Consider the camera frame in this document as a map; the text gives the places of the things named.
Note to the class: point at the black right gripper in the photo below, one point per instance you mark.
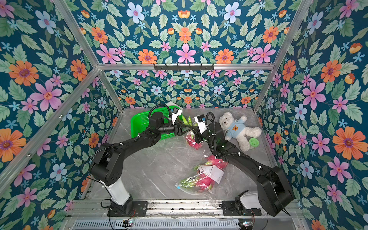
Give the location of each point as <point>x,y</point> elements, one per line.
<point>197,130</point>

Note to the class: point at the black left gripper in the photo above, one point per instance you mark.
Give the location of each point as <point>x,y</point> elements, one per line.
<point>177,131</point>

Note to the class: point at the pink dragon fruit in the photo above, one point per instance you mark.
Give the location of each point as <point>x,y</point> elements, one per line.
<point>186,120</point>
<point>190,139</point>
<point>198,181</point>
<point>213,161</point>

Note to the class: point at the clear zip-top bag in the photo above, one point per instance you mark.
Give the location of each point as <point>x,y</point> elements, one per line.
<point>190,130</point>
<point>211,171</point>

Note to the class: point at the green plastic basket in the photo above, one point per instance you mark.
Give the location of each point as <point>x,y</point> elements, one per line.
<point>140,122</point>

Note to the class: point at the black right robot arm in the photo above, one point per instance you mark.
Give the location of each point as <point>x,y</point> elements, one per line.
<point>274,192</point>

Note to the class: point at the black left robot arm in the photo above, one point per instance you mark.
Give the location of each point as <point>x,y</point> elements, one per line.
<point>108,161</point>

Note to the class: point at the white rectangular box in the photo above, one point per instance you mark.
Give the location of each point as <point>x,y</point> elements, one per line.
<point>173,104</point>

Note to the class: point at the white teddy bear blue shirt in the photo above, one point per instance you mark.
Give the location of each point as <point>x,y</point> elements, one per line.
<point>236,129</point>

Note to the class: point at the small green round lid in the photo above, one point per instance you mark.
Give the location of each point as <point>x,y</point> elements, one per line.
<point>254,143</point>

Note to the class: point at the white perforated vent strip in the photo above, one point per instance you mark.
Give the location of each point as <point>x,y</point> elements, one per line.
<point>157,224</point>

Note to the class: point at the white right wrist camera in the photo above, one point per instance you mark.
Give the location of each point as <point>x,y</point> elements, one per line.
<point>201,123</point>

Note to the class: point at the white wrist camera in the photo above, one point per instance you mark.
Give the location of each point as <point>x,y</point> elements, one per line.
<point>201,123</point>
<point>176,112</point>

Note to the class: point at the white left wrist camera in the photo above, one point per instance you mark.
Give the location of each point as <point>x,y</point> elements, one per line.
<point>176,112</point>

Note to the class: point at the black hook rail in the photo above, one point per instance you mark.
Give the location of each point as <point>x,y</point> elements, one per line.
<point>183,67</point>

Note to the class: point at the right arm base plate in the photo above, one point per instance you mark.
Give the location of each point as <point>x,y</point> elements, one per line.
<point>235,208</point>

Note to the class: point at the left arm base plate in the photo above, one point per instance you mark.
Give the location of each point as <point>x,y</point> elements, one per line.
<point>130,209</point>

